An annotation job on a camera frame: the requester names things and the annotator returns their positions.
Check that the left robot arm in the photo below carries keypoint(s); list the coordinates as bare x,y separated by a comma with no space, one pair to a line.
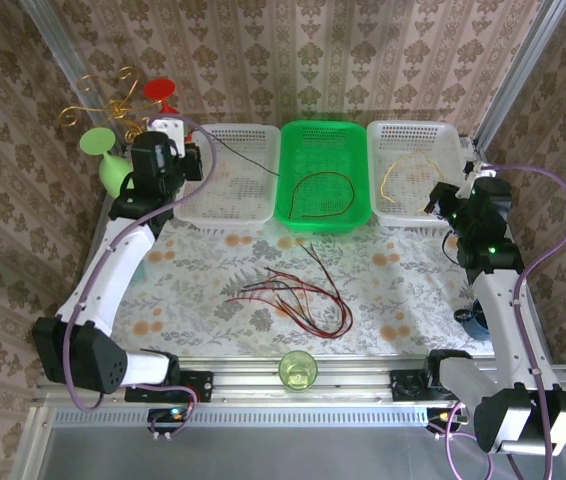
108,280

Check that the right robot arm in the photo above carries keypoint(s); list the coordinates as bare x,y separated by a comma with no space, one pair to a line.
503,320

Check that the white plastic basket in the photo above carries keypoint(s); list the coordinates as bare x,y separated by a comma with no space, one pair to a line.
243,200
413,185

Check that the green plastic wine glass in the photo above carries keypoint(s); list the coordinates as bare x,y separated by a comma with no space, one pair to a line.
108,165

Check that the red plastic wine glass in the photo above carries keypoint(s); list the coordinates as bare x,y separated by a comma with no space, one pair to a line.
159,90

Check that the dark blue cup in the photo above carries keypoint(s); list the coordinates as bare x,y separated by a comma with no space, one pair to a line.
475,325

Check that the floral patterned tablecloth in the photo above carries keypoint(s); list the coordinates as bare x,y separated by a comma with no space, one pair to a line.
403,300

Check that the green plastic basket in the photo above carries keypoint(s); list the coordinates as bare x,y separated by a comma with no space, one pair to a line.
323,195

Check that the small black circuit board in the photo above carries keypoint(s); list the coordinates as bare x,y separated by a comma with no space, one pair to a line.
440,416
168,417

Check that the clear green plastic cup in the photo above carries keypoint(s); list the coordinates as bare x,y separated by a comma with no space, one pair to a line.
298,372

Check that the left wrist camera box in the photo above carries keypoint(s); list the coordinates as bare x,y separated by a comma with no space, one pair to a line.
165,129

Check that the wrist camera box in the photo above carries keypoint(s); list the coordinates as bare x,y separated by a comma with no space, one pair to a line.
165,129
483,172

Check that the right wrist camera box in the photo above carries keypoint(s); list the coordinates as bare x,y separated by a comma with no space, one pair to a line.
483,172

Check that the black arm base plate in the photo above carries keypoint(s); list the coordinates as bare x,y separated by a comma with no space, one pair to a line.
198,387
405,387

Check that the aluminium extrusion frame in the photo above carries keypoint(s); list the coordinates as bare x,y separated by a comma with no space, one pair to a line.
243,380

